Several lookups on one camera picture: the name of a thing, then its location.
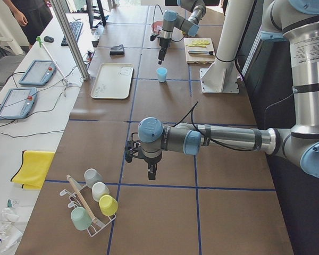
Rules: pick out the light blue cup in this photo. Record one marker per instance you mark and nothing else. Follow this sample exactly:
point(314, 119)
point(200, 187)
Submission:
point(161, 74)

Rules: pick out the grey folded cloth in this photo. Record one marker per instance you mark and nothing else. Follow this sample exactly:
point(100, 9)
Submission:
point(117, 50)

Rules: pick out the grey cup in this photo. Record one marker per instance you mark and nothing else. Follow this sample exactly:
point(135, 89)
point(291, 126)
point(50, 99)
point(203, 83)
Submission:
point(91, 177)

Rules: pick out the white cup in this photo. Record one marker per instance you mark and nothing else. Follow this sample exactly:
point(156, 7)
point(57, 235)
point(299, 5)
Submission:
point(99, 189)

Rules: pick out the blue teach pendant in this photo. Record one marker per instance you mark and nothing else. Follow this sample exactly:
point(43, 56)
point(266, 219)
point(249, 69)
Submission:
point(38, 73)
point(17, 103)

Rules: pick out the yellow cup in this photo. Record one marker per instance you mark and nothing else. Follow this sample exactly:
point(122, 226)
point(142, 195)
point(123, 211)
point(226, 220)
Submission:
point(108, 205)

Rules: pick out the person in black clothes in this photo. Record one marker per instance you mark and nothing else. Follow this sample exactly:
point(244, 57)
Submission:
point(33, 16)

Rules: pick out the black keyboard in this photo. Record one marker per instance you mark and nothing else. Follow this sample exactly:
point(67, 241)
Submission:
point(76, 27)

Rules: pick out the white wire cup rack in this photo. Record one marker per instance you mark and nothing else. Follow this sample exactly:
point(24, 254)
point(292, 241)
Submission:
point(93, 229)

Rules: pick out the mint green cup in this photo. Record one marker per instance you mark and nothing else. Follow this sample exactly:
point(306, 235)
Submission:
point(80, 218)

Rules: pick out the yellow cloth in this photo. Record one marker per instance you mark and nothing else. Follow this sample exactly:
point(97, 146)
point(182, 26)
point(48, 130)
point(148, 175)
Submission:
point(33, 170)

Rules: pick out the yellow plastic knife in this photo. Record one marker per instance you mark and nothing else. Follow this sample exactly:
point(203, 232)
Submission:
point(196, 45)

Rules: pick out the aluminium frame post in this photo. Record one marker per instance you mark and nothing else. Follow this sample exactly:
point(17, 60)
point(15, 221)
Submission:
point(64, 24)

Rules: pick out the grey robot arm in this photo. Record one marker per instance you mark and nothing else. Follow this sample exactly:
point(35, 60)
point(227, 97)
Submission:
point(294, 21)
point(173, 20)

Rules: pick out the black computer mouse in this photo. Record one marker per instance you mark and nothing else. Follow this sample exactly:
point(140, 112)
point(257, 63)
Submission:
point(48, 39)

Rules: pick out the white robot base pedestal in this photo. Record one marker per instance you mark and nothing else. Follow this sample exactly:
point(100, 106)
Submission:
point(221, 76)

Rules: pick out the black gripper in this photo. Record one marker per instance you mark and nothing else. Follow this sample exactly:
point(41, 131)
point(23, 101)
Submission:
point(150, 160)
point(164, 43)

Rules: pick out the wooden stick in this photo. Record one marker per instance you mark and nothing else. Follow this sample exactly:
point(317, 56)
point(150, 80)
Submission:
point(75, 185)

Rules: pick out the steel muddler black tip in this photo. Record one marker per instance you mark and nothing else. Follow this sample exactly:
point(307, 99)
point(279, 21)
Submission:
point(200, 52)

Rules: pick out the pink bowl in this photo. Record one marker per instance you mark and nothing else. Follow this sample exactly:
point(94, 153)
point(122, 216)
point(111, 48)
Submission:
point(157, 26)

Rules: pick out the wooden cutting board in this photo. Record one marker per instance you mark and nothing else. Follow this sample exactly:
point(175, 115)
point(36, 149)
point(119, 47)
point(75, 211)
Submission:
point(199, 59)

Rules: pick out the cream bear tray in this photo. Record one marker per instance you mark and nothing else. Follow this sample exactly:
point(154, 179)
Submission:
point(113, 81)

